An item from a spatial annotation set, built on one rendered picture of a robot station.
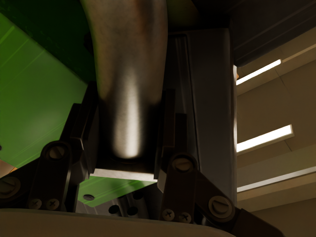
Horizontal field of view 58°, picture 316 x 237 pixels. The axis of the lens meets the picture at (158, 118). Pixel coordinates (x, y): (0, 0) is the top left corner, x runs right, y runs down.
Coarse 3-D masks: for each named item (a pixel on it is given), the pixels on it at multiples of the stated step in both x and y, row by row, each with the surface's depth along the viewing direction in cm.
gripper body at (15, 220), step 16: (16, 208) 10; (0, 224) 9; (16, 224) 9; (32, 224) 9; (48, 224) 9; (64, 224) 9; (80, 224) 9; (96, 224) 9; (112, 224) 9; (128, 224) 9; (144, 224) 9; (160, 224) 9; (176, 224) 9; (192, 224) 10
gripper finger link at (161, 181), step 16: (160, 112) 13; (160, 128) 13; (176, 128) 14; (160, 144) 12; (176, 144) 13; (160, 160) 13; (160, 176) 12; (208, 192) 11; (208, 208) 11; (224, 208) 11; (224, 224) 11
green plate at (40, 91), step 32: (0, 0) 13; (32, 0) 17; (64, 0) 20; (0, 32) 14; (32, 32) 14; (64, 32) 18; (0, 64) 15; (32, 64) 15; (64, 64) 15; (0, 96) 17; (32, 96) 17; (64, 96) 17; (0, 128) 19; (32, 128) 19; (32, 160) 22; (96, 192) 25; (128, 192) 24
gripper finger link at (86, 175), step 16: (96, 96) 14; (80, 112) 13; (96, 112) 13; (64, 128) 13; (80, 128) 12; (96, 128) 14; (80, 144) 12; (96, 144) 14; (80, 160) 12; (96, 160) 15; (16, 176) 11; (32, 176) 11; (80, 176) 13; (0, 192) 11; (16, 192) 11
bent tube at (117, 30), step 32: (96, 0) 9; (128, 0) 9; (160, 0) 10; (96, 32) 10; (128, 32) 10; (160, 32) 10; (96, 64) 11; (128, 64) 11; (160, 64) 11; (128, 96) 12; (160, 96) 13; (128, 128) 13; (128, 160) 15
